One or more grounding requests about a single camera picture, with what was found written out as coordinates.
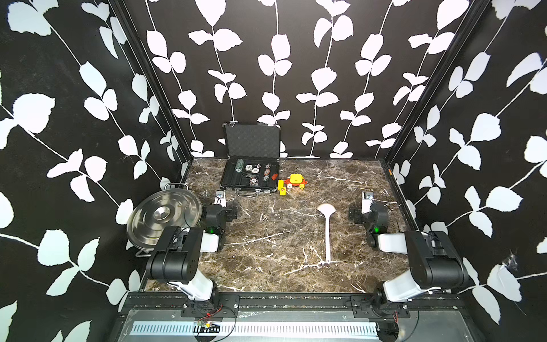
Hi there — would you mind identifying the white plastic ladle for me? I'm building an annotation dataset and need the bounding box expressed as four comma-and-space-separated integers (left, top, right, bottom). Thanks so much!
317, 203, 336, 263

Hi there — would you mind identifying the yellow red toy car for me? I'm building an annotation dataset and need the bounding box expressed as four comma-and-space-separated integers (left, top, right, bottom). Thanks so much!
284, 173, 308, 189

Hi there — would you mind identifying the blue green chip stack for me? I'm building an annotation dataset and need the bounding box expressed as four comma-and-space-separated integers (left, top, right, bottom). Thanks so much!
235, 159, 244, 172

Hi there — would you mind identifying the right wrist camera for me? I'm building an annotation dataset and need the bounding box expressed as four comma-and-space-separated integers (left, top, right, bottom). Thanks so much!
361, 192, 374, 215

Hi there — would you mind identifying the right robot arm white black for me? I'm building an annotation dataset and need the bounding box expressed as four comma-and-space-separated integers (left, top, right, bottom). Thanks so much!
348, 199, 469, 307

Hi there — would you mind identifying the black poker chip case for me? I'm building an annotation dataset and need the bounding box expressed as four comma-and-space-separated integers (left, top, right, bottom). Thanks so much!
220, 122, 281, 193

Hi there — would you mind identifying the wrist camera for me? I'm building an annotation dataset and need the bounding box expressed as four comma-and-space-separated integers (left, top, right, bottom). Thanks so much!
361, 192, 374, 215
213, 190, 226, 207

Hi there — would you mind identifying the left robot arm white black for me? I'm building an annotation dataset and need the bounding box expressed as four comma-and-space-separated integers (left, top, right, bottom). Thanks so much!
145, 204, 238, 309

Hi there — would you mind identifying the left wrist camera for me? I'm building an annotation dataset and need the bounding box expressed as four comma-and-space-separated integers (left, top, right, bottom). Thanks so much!
213, 190, 226, 207

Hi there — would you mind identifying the white perforated strip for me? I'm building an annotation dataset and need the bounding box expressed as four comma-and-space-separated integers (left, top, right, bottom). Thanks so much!
129, 321, 378, 339

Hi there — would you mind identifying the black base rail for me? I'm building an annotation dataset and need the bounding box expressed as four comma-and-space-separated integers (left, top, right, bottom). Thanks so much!
121, 292, 464, 321

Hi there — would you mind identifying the stainless steel pot lid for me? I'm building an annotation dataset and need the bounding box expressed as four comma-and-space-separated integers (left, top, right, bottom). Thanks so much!
127, 189, 203, 251

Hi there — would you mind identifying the yellow number block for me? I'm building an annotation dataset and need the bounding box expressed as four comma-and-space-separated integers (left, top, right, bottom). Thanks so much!
278, 180, 286, 196

